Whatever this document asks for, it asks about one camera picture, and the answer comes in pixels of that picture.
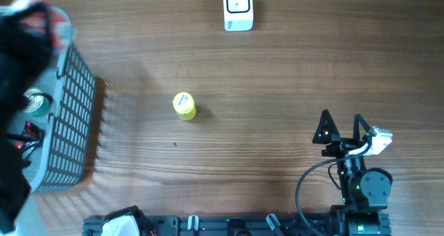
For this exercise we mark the yellow lidded jar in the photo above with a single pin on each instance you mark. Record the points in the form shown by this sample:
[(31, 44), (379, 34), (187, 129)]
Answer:
[(184, 106)]

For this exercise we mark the white barcode scanner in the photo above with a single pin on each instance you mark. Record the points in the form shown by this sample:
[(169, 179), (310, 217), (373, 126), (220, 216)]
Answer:
[(238, 15)]

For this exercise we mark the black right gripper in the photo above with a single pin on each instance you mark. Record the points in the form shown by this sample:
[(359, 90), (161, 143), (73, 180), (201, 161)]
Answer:
[(342, 144)]

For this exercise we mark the grey plastic basket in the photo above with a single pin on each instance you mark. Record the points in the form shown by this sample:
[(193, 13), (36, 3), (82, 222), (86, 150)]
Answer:
[(59, 163)]

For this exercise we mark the black red snack packet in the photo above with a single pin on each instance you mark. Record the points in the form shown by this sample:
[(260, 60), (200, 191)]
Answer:
[(31, 137)]

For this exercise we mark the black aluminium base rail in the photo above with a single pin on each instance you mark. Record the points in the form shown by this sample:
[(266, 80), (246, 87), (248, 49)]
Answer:
[(255, 226)]

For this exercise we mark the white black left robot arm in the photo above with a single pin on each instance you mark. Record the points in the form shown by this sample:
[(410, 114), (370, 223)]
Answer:
[(33, 33)]

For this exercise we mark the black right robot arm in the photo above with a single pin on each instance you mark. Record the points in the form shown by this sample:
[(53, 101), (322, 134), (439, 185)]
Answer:
[(364, 190)]

